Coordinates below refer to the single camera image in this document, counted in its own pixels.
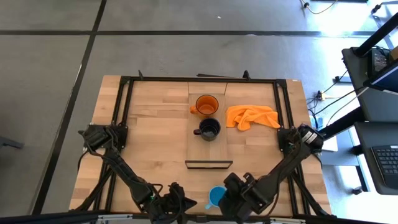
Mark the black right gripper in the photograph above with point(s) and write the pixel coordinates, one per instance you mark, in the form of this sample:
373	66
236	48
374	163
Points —
242	193

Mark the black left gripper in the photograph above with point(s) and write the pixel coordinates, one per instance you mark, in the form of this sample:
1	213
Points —
169	200

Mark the blue plastic cup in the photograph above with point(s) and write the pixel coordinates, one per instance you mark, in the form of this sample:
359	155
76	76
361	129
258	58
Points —
215	196

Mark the dark blue enamel mug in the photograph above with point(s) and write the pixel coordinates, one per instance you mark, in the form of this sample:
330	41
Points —
210	129

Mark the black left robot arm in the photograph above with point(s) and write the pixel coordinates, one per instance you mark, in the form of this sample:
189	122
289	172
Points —
124	174

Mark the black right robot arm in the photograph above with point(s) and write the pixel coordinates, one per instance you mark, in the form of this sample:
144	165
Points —
289	161

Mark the light wooden shelf board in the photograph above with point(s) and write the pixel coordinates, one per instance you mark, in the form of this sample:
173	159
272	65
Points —
206	151

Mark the orange cloth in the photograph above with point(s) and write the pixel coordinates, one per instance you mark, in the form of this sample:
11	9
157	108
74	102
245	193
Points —
252	116

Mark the orange glass mug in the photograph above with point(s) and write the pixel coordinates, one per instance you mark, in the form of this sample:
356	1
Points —
206	105

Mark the white paper sheet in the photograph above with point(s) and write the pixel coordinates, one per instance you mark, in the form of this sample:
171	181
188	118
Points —
330	144

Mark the blue plastic bag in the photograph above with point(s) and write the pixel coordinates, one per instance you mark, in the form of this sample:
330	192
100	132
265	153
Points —
315	122

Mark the white power strip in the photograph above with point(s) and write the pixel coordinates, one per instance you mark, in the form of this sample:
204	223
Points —
323	95

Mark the dark grey desk with keyboard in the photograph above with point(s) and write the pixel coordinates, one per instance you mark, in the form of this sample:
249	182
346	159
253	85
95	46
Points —
367	168

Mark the black keyboard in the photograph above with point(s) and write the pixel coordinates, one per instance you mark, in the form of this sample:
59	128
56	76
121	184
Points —
387	165

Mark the grey chair leg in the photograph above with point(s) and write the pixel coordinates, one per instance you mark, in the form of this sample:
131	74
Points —
11	143

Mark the laptop with dark screen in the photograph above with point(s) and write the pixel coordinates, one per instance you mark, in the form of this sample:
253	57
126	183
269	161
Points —
384	79

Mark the black electronic box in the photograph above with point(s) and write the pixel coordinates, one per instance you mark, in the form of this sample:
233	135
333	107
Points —
377	60

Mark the black diagonal stand pole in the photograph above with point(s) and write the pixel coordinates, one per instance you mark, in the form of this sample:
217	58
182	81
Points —
376	35

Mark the black shelf end bracket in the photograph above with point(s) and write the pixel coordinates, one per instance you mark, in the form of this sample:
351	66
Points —
208	164

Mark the black aluminium table frame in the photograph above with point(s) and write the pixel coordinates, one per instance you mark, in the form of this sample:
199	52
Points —
281	102

